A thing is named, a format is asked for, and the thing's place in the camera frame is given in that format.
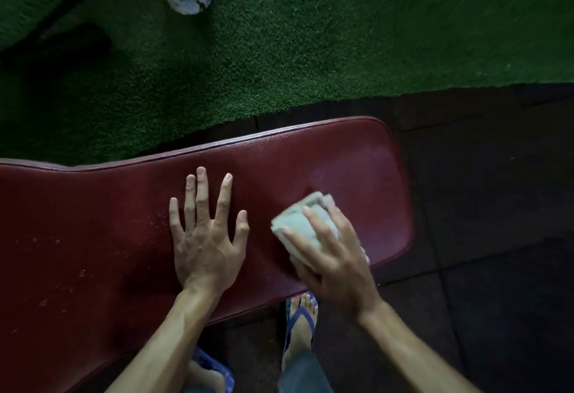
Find white cleaning cloth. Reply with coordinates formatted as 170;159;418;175
271;191;370;269

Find person's left forearm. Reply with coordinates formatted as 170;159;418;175
105;286;223;393

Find person's right forearm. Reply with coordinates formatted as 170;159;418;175
357;298;481;393

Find grey trouser leg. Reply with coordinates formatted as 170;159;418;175
277;350;335;393

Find blue flip-flop sandal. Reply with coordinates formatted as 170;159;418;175
282;291;320;364
190;346;235;393

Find green artificial turf mat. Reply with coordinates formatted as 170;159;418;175
0;0;574;167

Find red padded bench seat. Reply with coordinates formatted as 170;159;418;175
0;116;415;393

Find person's left foot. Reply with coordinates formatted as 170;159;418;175
184;359;227;393

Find person's left hand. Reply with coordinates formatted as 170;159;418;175
169;167;250;297

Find person's right foot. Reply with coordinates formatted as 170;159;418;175
283;293;319;368

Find person's foot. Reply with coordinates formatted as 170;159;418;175
283;293;319;368
184;359;227;393

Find person's right hand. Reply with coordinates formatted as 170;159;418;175
282;204;383;324

